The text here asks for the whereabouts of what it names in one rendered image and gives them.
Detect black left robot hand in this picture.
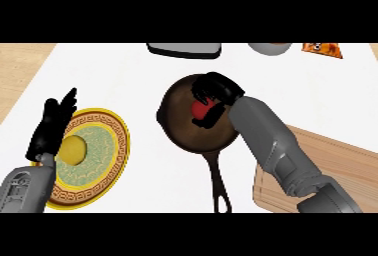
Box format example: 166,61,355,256
25,87,79,164

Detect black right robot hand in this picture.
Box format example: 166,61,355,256
189,71,246,130

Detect red tomato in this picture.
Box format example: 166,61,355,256
190,99,217,121

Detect dark brown frying pan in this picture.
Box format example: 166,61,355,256
155,73,242,214

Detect pale wooden cutting board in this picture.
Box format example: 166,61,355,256
252,124,378,214

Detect yellow lemon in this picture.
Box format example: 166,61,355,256
56,134,88,167

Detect yellow patterned plate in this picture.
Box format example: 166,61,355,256
29,107,131,211

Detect grey flat appliance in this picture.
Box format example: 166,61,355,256
144,42,223,60

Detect grey round bowl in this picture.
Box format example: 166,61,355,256
246,42,293,57

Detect orange snack bag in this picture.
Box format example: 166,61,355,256
301,42,344,60

